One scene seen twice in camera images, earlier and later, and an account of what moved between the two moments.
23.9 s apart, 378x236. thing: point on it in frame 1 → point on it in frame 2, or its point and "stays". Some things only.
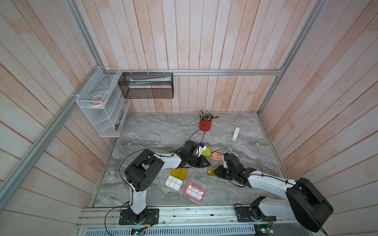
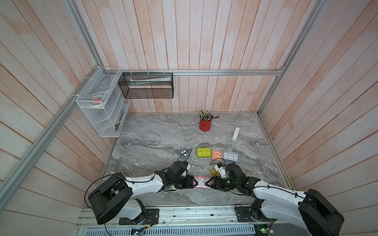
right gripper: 220,167 → 215,179
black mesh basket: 147,85 stays
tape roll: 96,100 stays
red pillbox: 195,192 → 201,180
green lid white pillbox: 207,153 stays
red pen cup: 204,126 stays
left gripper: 202,160 → 189,182
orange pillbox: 216,156 stays
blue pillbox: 236,154 stays
